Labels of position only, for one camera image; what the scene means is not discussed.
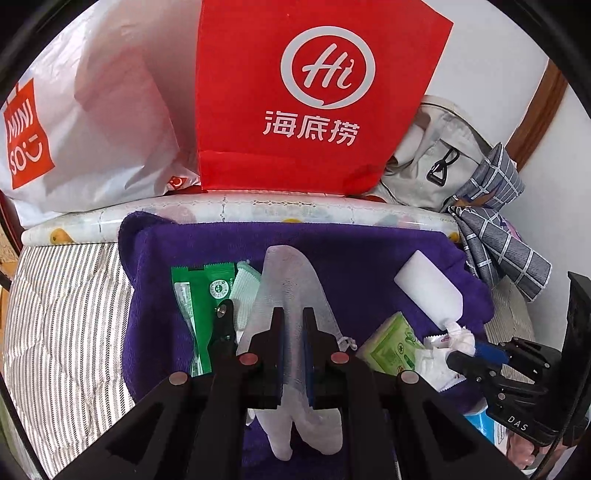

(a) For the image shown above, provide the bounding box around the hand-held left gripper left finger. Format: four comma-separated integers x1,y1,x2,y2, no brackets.
58,300,286,480

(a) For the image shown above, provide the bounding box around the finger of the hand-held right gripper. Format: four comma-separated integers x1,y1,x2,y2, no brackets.
475,338,563,385
447,350,546,408

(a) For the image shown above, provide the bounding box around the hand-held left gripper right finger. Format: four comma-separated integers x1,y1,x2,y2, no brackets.
302,308,522,480

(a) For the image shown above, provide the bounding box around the white tissue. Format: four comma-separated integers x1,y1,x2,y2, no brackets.
445,320,476,356

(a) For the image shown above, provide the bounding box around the white mesh cloth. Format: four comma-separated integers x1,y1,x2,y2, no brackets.
238,244,356,460

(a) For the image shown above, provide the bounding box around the white packet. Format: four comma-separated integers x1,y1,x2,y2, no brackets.
418,335,467,393

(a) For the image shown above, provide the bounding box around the blue packet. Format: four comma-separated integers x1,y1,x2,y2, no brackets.
464,401,546,476

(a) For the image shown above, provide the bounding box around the green tissue pack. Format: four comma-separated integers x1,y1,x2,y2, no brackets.
355,311,426,374

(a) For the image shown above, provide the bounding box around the white green knit glove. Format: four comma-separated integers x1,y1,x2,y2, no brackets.
231,261,264,330

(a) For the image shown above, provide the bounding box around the green packet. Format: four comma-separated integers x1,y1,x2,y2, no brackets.
171,261,241,377

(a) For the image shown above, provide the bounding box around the purple towel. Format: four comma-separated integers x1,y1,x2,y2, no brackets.
117,210,495,480

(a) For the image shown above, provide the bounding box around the rolled printed plastic mat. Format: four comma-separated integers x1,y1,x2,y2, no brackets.
21,194,462,245

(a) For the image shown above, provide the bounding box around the striped bed sheet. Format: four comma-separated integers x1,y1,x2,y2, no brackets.
2,240,536,480

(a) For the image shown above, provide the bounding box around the beige backpack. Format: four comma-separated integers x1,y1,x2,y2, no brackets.
365,95,497,213

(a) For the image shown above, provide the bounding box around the red paper bag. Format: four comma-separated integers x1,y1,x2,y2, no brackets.
196,0,455,195

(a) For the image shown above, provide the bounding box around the white plastic shopping bag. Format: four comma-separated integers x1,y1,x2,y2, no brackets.
0,0,204,227

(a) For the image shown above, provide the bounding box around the wooden door frame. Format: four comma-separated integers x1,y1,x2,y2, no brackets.
508,60,573,171

